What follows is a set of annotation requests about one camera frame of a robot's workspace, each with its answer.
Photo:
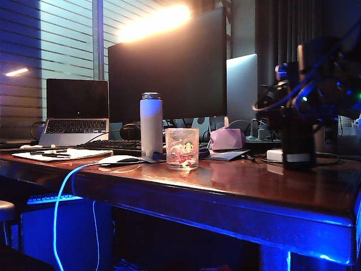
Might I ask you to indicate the dark pleated curtain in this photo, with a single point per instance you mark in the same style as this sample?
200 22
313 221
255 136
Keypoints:
276 34

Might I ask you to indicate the dark blue notebook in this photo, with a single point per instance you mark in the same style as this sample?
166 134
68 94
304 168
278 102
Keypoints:
225 155

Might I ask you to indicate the silver display back panel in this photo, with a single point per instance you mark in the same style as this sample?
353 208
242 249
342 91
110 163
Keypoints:
242 90

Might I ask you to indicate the white power adapter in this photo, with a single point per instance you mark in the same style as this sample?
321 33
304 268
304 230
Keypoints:
275 156

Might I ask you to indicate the black thermos bottle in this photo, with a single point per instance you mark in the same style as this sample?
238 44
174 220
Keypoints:
299 144

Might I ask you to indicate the metal window post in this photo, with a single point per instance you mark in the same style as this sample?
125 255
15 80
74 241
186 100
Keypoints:
98 39

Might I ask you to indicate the white thermos bottle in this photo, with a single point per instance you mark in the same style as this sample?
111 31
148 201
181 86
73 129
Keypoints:
151 127

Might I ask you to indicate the silver monitor stand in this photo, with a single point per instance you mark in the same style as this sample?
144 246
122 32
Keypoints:
202 126

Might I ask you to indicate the printed glass cup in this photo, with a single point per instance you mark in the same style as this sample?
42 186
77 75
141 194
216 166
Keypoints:
182 149

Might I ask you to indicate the white notepad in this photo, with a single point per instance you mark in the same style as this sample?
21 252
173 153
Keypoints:
90 153

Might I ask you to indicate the black keyboard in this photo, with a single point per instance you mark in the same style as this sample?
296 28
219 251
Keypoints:
112 144

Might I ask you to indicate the black pen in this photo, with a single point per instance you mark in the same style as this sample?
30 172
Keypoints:
57 155
48 152

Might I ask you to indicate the black power strip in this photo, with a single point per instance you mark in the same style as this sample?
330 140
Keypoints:
262 144

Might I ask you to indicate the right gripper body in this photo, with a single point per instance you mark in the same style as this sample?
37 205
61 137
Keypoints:
328 104

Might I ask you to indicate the white computer mouse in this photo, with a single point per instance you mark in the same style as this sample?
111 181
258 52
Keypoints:
113 160

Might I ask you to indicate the black headphones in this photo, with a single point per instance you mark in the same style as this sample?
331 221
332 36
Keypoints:
130 131

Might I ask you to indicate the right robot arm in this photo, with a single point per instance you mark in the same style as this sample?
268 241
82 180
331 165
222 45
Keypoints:
347 56

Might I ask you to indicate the blue lit keyboard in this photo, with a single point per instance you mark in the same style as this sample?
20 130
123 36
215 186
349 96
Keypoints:
51 198

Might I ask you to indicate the silver open laptop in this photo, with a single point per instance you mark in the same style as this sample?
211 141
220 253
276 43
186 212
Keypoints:
76 98

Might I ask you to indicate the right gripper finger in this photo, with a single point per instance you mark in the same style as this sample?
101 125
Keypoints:
296 110

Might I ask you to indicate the large black monitor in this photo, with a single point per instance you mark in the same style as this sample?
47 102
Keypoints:
169 79

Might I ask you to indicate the pink tissue pouch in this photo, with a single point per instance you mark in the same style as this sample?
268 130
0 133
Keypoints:
227 139

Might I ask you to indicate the round stool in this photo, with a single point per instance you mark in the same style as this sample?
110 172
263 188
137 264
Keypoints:
5 210

